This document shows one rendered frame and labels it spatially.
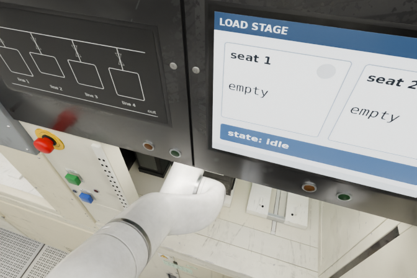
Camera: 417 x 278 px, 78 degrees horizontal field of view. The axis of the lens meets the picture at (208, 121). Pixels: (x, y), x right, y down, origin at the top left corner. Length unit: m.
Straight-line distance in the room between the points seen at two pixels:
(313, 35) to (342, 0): 0.03
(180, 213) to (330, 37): 0.40
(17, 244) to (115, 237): 1.87
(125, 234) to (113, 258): 0.04
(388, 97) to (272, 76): 0.11
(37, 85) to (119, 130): 0.15
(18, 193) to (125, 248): 0.94
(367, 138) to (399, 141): 0.03
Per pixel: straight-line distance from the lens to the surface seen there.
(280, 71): 0.29
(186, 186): 0.63
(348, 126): 0.33
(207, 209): 0.56
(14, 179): 1.36
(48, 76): 0.47
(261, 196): 1.02
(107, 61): 0.37
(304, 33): 0.26
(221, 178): 0.86
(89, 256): 0.38
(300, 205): 1.04
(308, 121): 0.33
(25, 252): 2.21
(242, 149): 0.38
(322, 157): 0.38
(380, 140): 0.35
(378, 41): 0.27
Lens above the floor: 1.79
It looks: 46 degrees down
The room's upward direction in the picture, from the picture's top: straight up
